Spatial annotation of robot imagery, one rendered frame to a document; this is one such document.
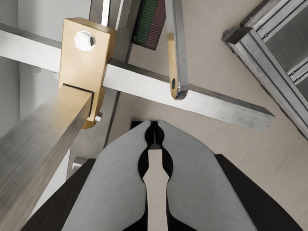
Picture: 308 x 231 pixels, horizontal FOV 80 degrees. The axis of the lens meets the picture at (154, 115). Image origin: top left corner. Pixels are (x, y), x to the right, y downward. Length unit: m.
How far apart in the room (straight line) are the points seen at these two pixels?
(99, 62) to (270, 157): 1.58
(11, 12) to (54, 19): 0.08
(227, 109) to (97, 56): 0.18
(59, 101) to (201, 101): 0.17
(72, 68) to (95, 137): 0.25
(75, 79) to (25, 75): 0.31
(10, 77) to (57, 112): 0.34
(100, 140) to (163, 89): 0.26
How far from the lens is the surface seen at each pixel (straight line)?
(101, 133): 0.45
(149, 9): 0.36
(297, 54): 1.09
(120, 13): 0.26
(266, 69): 1.01
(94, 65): 0.23
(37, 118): 0.19
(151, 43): 0.36
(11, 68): 0.53
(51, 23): 0.49
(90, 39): 0.22
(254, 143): 1.54
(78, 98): 0.22
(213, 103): 0.26
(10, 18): 0.50
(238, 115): 0.29
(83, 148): 0.49
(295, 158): 1.82
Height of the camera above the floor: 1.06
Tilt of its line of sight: 61 degrees down
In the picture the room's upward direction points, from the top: 178 degrees clockwise
